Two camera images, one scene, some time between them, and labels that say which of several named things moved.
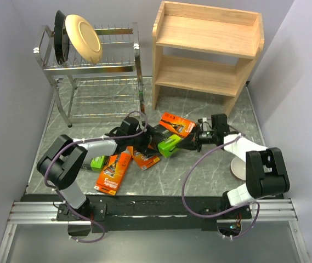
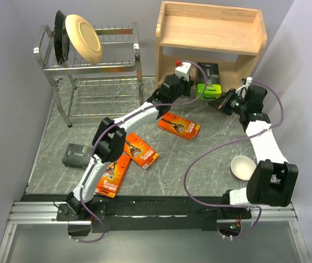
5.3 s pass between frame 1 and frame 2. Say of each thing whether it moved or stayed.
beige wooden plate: stayed
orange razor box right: stayed
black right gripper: moved
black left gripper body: moved
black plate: stayed
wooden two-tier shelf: stayed
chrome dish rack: stayed
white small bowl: stayed
